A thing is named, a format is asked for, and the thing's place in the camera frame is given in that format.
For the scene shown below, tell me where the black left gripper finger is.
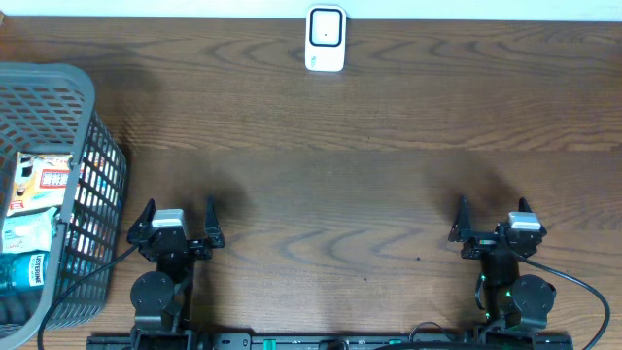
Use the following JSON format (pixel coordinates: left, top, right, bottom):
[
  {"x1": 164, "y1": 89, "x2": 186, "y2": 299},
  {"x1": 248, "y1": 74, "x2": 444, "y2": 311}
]
[
  {"x1": 204, "y1": 196, "x2": 223, "y2": 243},
  {"x1": 127, "y1": 198, "x2": 156, "y2": 239}
]

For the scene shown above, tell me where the orange snack bag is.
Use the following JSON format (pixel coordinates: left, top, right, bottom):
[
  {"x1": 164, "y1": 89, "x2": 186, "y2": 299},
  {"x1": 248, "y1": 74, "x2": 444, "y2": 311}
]
[{"x1": 7, "y1": 153, "x2": 72, "y2": 217}]

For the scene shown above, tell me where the green wet wipes pack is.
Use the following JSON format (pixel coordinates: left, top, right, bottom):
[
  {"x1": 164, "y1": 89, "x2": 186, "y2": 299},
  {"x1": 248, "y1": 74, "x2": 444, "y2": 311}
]
[{"x1": 1, "y1": 207, "x2": 58, "y2": 254}]

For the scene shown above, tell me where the blue Listerine mouthwash bottle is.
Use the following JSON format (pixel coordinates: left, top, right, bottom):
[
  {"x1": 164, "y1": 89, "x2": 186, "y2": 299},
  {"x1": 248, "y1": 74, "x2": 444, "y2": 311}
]
[{"x1": 1, "y1": 251, "x2": 49, "y2": 296}]

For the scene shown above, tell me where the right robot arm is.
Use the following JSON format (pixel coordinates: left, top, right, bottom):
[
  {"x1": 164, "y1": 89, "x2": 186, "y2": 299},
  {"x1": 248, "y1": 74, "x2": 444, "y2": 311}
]
[{"x1": 448, "y1": 196, "x2": 556, "y2": 344}]

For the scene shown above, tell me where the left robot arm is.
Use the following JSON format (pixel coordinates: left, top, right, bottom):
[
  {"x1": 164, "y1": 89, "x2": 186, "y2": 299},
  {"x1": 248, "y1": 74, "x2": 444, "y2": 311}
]
[{"x1": 127, "y1": 197, "x2": 225, "y2": 349}]

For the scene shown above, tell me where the white barcode scanner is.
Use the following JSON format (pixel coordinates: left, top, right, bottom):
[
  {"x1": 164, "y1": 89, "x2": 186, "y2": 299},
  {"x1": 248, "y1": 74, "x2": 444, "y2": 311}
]
[{"x1": 304, "y1": 5, "x2": 347, "y2": 72}]

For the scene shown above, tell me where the grey plastic mesh basket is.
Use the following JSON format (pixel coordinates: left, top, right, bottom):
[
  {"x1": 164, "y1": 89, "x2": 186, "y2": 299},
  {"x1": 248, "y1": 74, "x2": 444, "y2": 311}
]
[{"x1": 1, "y1": 62, "x2": 127, "y2": 349}]

